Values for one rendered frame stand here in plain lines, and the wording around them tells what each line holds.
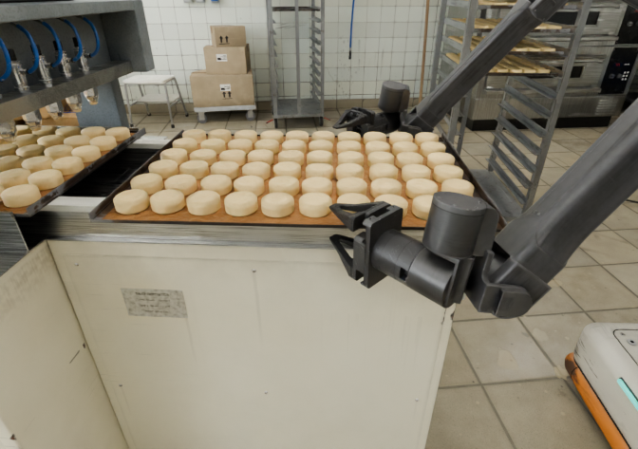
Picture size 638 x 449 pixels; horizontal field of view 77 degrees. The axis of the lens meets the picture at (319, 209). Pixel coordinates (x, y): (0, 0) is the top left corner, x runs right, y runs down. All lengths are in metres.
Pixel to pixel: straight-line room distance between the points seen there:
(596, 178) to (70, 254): 0.76
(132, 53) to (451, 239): 0.91
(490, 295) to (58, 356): 0.72
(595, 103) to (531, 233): 4.27
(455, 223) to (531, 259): 0.10
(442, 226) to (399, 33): 4.37
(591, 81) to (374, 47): 2.09
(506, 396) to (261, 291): 1.10
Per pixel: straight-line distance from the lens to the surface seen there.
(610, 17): 4.54
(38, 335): 0.82
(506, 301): 0.49
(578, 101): 4.63
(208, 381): 0.90
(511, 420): 1.56
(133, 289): 0.78
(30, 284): 0.79
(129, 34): 1.13
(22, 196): 0.77
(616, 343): 1.53
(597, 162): 0.51
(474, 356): 1.69
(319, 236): 0.64
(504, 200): 2.50
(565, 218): 0.50
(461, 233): 0.45
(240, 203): 0.60
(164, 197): 0.65
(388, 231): 0.52
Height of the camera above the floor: 1.20
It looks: 29 degrees down
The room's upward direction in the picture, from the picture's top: straight up
